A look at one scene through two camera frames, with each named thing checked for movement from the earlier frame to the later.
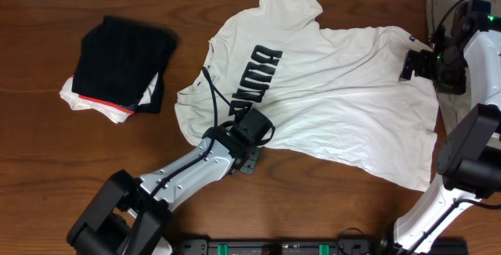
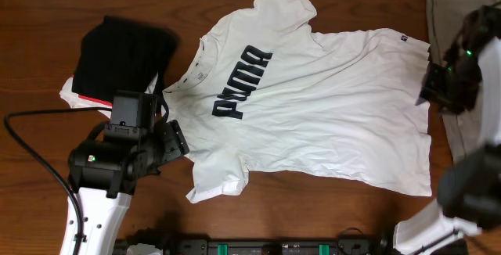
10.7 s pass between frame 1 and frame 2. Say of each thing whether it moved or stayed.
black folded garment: stayed
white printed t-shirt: moved
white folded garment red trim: stayed
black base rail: stayed
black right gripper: moved
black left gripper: moved
